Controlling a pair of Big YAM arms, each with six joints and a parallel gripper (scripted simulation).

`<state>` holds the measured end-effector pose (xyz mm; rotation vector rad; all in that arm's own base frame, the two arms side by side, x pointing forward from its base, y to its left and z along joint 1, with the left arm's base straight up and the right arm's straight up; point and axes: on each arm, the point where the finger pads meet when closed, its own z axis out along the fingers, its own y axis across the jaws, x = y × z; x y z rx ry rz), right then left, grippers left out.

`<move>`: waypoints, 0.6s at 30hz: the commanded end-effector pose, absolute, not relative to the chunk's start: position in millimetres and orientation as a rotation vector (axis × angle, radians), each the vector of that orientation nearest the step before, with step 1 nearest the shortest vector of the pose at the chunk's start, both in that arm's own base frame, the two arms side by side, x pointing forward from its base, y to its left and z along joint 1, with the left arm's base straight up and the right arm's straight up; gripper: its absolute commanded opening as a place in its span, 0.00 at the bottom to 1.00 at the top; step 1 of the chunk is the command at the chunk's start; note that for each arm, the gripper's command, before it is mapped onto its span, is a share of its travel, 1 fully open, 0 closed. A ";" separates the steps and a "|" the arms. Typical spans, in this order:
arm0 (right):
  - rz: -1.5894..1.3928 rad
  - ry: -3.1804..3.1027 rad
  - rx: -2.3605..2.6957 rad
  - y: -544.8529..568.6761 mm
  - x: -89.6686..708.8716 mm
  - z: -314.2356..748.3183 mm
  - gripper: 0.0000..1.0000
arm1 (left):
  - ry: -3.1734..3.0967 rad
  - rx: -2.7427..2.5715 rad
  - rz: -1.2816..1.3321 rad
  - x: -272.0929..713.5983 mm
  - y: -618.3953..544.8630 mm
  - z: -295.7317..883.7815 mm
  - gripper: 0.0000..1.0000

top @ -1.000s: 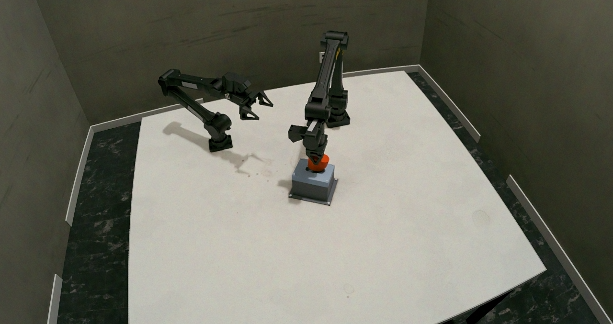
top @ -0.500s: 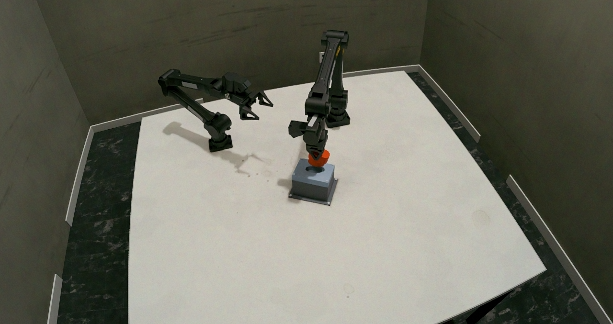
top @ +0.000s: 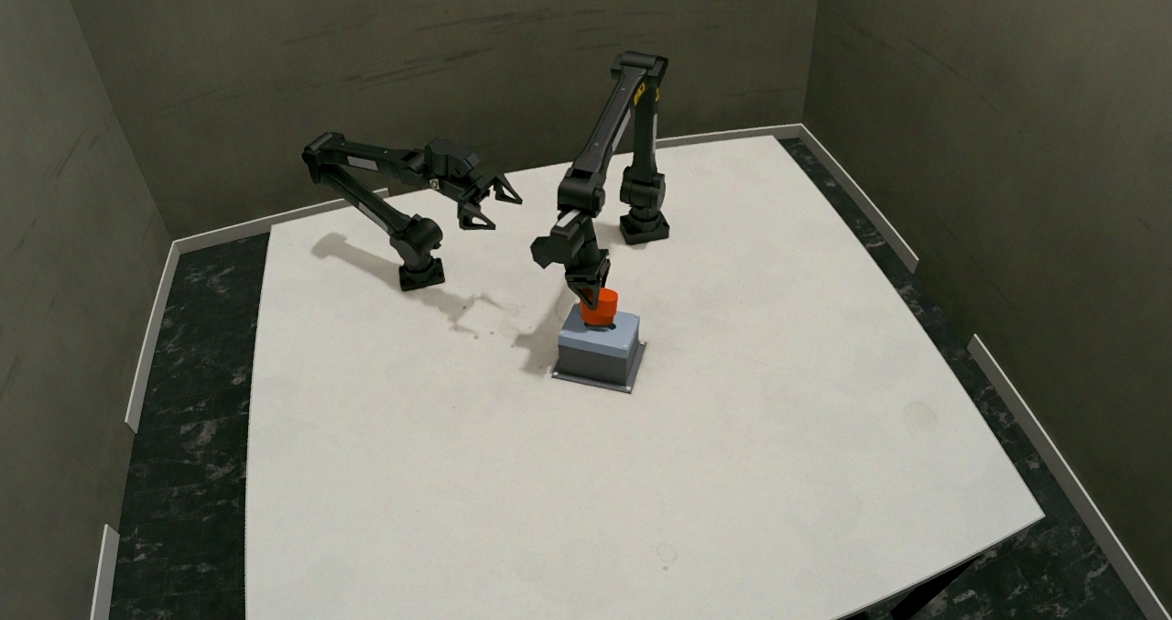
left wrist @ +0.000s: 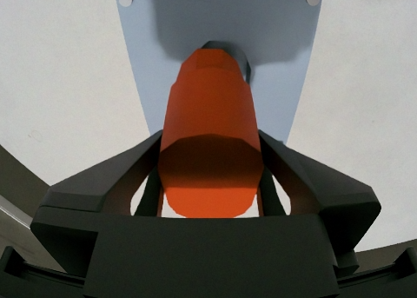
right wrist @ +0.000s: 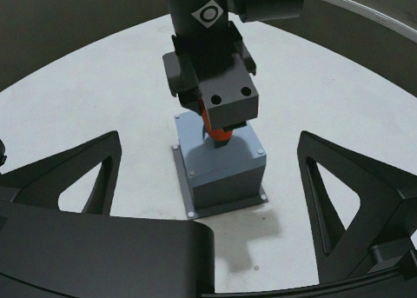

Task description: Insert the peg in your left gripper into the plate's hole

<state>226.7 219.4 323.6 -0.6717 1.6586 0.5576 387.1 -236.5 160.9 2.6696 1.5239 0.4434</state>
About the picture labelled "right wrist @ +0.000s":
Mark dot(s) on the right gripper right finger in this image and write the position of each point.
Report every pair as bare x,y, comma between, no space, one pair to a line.
388,204

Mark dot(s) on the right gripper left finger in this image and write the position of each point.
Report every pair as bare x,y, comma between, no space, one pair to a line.
40,183

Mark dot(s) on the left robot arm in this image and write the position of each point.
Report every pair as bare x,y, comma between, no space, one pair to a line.
228,92

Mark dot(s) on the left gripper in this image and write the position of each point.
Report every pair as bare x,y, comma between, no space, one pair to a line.
188,99

